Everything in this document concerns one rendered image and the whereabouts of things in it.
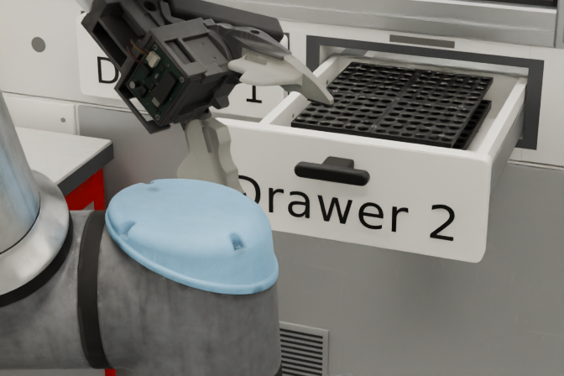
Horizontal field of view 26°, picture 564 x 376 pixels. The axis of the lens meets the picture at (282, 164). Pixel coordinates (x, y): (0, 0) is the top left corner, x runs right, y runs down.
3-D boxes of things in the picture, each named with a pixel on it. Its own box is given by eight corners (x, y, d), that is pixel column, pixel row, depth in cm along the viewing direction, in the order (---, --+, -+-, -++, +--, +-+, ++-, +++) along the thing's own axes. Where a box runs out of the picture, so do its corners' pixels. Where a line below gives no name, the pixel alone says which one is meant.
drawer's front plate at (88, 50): (283, 121, 155) (283, 38, 150) (80, 94, 164) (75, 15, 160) (288, 117, 156) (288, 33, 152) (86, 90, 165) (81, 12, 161)
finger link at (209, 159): (179, 237, 102) (154, 130, 101) (225, 218, 106) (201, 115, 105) (206, 236, 100) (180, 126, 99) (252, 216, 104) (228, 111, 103)
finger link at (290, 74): (295, 118, 91) (202, 94, 96) (341, 102, 96) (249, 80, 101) (296, 77, 90) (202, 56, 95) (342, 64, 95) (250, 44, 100)
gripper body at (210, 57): (154, 143, 99) (69, 38, 102) (222, 121, 105) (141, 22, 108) (195, 79, 94) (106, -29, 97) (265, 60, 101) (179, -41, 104)
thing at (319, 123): (451, 148, 126) (451, 143, 126) (290, 127, 132) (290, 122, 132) (455, 142, 128) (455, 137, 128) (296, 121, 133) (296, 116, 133)
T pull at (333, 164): (367, 188, 116) (367, 174, 116) (293, 177, 119) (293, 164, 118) (377, 174, 119) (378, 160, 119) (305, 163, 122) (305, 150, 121)
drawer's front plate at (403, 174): (481, 264, 119) (488, 160, 115) (207, 220, 128) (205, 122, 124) (485, 256, 120) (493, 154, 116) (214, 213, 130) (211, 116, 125)
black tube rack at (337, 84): (447, 200, 129) (451, 143, 126) (290, 176, 134) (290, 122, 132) (489, 127, 148) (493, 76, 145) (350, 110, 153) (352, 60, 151)
